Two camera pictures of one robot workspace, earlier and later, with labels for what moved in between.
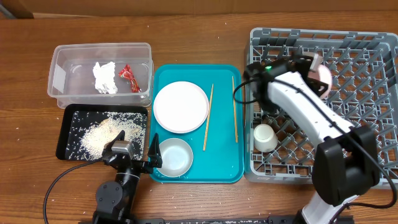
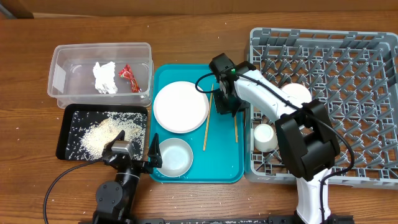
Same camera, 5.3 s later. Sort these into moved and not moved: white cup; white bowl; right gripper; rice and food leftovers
Moved: right gripper
Not moved: white cup; rice and food leftovers; white bowl
